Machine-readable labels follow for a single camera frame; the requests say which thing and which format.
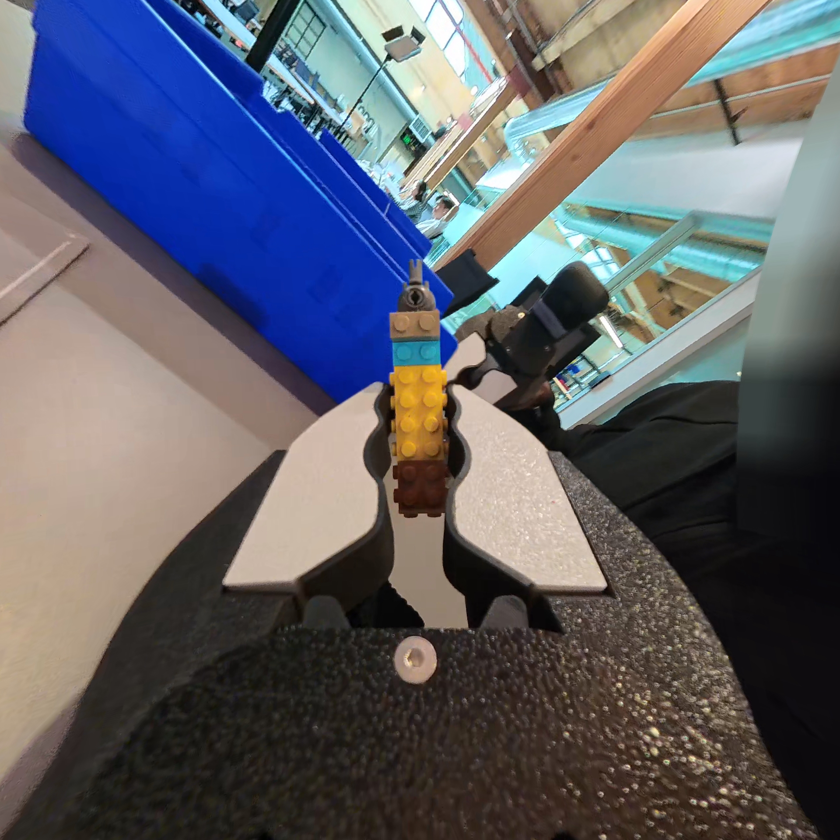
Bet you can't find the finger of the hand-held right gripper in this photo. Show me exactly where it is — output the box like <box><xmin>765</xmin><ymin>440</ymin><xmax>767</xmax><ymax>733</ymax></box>
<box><xmin>446</xmin><ymin>333</ymin><xmax>501</xmax><ymax>396</ymax></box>

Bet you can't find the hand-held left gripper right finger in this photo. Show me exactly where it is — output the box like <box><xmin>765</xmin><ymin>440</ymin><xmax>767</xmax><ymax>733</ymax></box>
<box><xmin>441</xmin><ymin>384</ymin><xmax>609</xmax><ymax>630</ymax></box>

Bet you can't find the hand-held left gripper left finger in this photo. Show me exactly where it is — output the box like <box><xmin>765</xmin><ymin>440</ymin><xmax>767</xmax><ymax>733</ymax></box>
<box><xmin>222</xmin><ymin>382</ymin><xmax>396</xmax><ymax>627</ymax></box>

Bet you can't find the multicolour lego build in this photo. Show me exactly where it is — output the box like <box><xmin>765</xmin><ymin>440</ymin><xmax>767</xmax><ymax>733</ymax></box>
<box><xmin>388</xmin><ymin>259</ymin><xmax>452</xmax><ymax>518</ymax></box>

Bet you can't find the person's right forearm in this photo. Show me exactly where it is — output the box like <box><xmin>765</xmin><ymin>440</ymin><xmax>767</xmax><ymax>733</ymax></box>
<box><xmin>558</xmin><ymin>379</ymin><xmax>744</xmax><ymax>526</ymax></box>

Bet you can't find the person's right hand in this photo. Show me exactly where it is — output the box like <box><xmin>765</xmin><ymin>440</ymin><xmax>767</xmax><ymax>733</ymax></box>
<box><xmin>511</xmin><ymin>382</ymin><xmax>563</xmax><ymax>424</ymax></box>

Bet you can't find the black fabric chair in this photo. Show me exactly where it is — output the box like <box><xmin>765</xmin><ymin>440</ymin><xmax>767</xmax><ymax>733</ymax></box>
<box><xmin>436</xmin><ymin>248</ymin><xmax>501</xmax><ymax>317</ymax></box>

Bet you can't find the blue plastic storage bin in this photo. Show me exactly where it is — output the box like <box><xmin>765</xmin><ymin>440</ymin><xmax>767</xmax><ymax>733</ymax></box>
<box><xmin>318</xmin><ymin>127</ymin><xmax>435</xmax><ymax>258</ymax></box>
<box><xmin>23</xmin><ymin>0</ymin><xmax>455</xmax><ymax>405</ymax></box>
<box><xmin>141</xmin><ymin>0</ymin><xmax>435</xmax><ymax>262</ymax></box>

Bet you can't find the wooden ceiling beam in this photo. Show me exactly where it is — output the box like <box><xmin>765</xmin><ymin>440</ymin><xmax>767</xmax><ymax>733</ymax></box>
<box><xmin>435</xmin><ymin>0</ymin><xmax>770</xmax><ymax>271</ymax></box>

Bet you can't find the person's dark clothing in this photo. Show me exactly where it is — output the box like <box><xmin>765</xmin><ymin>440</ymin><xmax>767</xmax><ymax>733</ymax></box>
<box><xmin>650</xmin><ymin>512</ymin><xmax>840</xmax><ymax>840</ymax></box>

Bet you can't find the studio light on stand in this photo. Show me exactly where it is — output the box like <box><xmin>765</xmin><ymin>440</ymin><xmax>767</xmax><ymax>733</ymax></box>
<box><xmin>340</xmin><ymin>25</ymin><xmax>427</xmax><ymax>135</ymax></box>

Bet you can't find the flat grey sheet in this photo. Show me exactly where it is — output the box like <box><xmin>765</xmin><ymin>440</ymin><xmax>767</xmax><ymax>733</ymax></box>
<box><xmin>0</xmin><ymin>228</ymin><xmax>91</xmax><ymax>327</ymax></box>

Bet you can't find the black building pillar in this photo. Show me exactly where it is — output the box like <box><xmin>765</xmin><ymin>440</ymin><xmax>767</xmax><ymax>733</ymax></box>
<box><xmin>245</xmin><ymin>0</ymin><xmax>304</xmax><ymax>74</ymax></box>

